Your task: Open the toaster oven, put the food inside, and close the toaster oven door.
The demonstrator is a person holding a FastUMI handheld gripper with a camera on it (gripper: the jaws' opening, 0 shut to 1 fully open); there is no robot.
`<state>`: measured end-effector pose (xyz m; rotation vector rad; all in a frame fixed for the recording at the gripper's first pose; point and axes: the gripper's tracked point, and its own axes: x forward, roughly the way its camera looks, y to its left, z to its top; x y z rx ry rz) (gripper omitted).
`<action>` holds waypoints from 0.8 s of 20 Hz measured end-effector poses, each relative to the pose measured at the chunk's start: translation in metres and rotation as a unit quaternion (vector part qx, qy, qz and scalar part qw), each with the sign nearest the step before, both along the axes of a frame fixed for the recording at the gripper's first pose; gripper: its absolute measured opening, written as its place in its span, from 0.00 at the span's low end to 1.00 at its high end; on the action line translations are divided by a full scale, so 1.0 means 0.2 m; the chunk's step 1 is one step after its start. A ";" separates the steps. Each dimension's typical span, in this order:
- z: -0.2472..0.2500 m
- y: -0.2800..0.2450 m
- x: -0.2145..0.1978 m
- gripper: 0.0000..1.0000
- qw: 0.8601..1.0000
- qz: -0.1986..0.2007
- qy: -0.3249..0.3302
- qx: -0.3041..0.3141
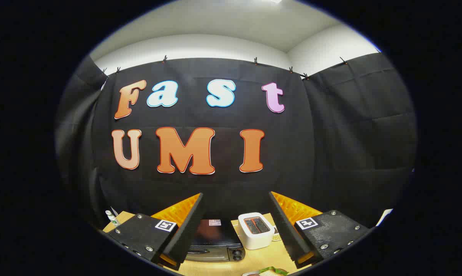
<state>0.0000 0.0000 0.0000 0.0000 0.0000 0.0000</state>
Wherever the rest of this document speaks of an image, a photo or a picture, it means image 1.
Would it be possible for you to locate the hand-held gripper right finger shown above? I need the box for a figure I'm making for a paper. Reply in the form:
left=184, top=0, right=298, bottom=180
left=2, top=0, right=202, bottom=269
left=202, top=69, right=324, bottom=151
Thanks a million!
left=269, top=191, right=370, bottom=269

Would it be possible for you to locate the white bottle with green label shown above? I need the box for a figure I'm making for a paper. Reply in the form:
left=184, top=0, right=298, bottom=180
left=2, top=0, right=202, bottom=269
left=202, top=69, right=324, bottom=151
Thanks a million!
left=105, top=210, right=121, bottom=227

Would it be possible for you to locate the black toaster oven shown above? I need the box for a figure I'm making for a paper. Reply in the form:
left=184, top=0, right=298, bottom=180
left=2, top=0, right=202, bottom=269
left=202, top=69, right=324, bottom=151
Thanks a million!
left=184, top=218, right=246, bottom=263

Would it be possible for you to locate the white pop-up toaster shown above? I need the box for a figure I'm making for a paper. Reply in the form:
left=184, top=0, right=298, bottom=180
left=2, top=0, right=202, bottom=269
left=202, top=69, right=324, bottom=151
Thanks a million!
left=238, top=212, right=275, bottom=250

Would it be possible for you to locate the lettuce sandwich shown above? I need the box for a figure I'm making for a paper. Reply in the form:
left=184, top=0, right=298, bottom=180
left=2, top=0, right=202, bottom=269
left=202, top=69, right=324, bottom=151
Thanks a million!
left=259, top=266, right=289, bottom=276

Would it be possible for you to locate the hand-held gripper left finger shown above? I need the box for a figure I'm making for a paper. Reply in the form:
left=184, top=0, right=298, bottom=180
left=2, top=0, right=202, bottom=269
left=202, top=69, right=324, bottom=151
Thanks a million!
left=108, top=193, right=205, bottom=269

